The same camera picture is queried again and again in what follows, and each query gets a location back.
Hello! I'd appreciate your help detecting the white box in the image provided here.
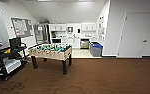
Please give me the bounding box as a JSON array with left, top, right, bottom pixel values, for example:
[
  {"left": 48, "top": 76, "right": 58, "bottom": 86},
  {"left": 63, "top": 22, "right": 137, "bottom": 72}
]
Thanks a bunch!
[{"left": 0, "top": 59, "right": 23, "bottom": 76}]

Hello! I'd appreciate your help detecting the large colourful wall poster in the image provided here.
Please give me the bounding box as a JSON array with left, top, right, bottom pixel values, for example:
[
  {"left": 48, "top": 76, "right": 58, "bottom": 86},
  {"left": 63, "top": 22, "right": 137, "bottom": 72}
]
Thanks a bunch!
[{"left": 98, "top": 15, "right": 106, "bottom": 43}]

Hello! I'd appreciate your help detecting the stainless steel refrigerator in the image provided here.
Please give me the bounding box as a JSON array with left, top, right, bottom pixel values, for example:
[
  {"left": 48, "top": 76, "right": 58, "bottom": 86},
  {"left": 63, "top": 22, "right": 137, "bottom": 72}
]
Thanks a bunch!
[{"left": 34, "top": 23, "right": 51, "bottom": 45}]

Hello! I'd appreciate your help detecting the black built-in microwave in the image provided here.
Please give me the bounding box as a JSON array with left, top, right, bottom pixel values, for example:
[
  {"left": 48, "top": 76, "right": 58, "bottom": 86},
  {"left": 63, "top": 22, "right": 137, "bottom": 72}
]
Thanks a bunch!
[{"left": 52, "top": 38, "right": 62, "bottom": 44}]

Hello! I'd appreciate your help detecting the grey bin green lid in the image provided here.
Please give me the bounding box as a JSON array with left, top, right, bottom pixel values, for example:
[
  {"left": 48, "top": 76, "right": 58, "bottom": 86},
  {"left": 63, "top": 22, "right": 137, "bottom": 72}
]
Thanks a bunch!
[{"left": 89, "top": 42, "right": 100, "bottom": 54}]

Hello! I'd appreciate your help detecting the white wall cabinet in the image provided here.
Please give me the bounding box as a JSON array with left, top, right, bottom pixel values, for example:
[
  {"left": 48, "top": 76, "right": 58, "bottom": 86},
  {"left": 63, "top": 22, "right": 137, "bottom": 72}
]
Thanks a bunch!
[
  {"left": 50, "top": 23, "right": 67, "bottom": 32},
  {"left": 81, "top": 23, "right": 97, "bottom": 33}
]

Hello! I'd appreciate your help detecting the white base cabinet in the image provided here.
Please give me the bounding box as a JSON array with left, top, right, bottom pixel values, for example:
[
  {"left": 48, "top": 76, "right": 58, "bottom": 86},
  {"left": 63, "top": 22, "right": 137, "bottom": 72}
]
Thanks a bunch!
[{"left": 50, "top": 36, "right": 99, "bottom": 50}]

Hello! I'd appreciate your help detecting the green foosball table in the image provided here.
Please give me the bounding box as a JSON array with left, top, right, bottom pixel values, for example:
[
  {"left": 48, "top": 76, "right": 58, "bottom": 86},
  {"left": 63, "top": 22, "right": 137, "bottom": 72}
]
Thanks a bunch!
[{"left": 27, "top": 43, "right": 73, "bottom": 76}]

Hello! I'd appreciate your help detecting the white door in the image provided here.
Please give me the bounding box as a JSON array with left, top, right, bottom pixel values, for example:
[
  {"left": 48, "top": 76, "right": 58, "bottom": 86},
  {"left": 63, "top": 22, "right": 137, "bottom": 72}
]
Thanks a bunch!
[{"left": 117, "top": 12, "right": 150, "bottom": 58}]

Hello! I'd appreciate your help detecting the small colourful toy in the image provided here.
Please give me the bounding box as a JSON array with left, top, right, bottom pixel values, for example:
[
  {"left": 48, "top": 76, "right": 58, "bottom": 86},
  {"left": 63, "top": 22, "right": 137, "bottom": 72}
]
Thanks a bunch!
[{"left": 3, "top": 48, "right": 12, "bottom": 55}]

